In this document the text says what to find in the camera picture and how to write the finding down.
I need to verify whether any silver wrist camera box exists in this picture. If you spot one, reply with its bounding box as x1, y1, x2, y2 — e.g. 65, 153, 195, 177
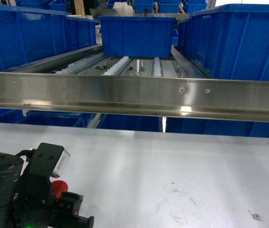
24, 142, 70, 178

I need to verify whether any lower shelf blue bin right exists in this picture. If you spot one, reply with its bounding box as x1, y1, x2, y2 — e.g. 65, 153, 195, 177
97, 114, 269, 138

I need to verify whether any white roller track right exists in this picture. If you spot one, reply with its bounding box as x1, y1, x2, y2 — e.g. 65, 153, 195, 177
153, 57, 163, 77

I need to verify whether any large blue bin right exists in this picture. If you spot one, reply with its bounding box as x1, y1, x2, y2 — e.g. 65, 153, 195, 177
178, 4, 269, 81

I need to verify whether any white roller track middle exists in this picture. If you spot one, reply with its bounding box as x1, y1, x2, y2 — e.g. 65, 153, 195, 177
102, 56, 130, 76

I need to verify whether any large blue bin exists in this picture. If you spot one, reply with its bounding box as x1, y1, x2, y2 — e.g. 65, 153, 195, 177
0, 5, 96, 71
178, 4, 269, 81

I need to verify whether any black QR code sticker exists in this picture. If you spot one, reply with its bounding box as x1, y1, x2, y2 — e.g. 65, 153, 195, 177
248, 210, 263, 221

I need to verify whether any red mushroom push button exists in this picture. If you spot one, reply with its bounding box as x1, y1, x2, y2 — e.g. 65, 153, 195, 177
51, 180, 68, 200

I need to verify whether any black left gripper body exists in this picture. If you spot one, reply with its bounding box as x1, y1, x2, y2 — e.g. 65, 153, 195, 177
12, 173, 56, 228

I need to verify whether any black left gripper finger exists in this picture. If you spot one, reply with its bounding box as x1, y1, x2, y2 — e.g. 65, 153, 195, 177
51, 191, 94, 228

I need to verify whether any lower shelf blue bin left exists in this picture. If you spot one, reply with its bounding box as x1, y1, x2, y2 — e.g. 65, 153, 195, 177
0, 108, 95, 128

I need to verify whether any large blue bin left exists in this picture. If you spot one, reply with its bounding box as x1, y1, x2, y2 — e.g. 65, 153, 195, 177
0, 5, 96, 71

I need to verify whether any shelf blue bin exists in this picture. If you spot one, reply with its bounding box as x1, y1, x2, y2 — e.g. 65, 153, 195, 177
0, 108, 95, 128
97, 114, 269, 138

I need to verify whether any white roller track left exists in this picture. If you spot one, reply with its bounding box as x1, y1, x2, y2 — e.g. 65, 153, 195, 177
55, 52, 104, 74

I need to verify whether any white roller track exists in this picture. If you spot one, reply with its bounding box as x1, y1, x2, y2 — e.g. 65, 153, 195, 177
55, 52, 104, 74
102, 56, 130, 76
153, 57, 163, 77

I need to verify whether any steel shelf front rail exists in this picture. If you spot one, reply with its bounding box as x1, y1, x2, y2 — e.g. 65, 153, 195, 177
0, 72, 269, 122

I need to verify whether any center blue bin on rollers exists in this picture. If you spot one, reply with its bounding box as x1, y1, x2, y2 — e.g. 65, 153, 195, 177
98, 16, 176, 57

